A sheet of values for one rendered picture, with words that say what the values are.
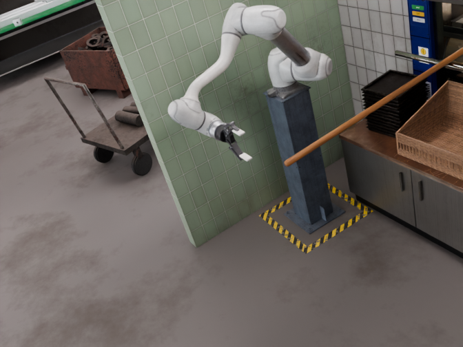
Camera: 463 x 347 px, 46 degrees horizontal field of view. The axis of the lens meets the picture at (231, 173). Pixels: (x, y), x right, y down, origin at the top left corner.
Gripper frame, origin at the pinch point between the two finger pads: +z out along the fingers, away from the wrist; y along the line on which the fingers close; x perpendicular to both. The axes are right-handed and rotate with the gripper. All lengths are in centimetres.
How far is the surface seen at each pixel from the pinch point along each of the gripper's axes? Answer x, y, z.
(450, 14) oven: -160, 4, -24
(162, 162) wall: 8, 52, -113
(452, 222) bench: -100, 97, 23
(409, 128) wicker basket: -114, 56, -18
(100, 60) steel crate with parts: -52, 76, -439
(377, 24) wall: -153, 16, -78
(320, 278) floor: -35, 127, -23
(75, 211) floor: 63, 127, -242
